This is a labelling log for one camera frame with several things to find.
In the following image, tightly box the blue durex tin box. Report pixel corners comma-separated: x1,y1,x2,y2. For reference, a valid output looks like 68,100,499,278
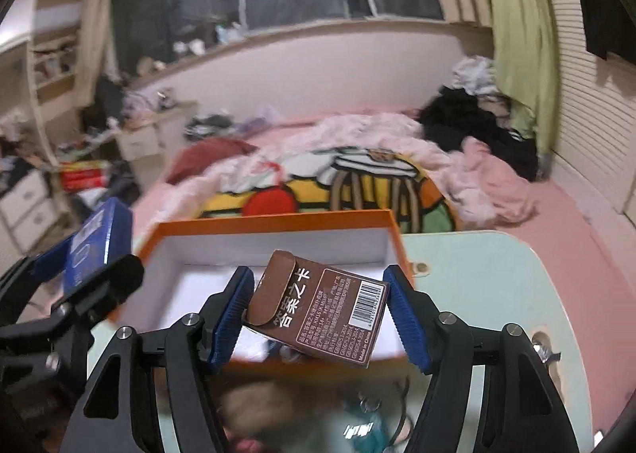
62,198,133,295

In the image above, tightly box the brown paper box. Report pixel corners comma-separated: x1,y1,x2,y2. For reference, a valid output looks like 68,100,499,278
245,251,389,368

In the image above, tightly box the black lace fabric bundle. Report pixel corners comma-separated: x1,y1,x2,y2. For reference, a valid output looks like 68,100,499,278
343,393,414,453

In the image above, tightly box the brown furry pouch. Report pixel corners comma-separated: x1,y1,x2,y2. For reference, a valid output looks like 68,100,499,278
220,380,339,439

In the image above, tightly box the orange gradient cardboard box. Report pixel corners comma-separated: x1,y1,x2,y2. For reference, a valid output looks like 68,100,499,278
110,210,409,332

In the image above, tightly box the red packaging box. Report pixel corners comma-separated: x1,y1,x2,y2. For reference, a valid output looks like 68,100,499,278
58,160,111,193

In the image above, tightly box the dark red pillow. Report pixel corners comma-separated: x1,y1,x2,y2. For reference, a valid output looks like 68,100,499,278
164,137,258,186

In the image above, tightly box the white drawer cabinet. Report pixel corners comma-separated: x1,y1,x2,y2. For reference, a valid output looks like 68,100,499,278
116,101,198,192

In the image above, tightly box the cartoon print blanket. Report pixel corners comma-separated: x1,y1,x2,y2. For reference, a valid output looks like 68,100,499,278
200,147,461,233

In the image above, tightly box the black clothes pile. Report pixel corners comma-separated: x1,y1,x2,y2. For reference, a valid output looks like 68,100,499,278
417,87,539,181

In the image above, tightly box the white clothes pile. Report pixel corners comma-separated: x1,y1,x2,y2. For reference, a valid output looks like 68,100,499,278
451,56,500,97

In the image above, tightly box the green hanging garment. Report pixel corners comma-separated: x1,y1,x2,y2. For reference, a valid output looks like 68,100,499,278
491,0,560,155

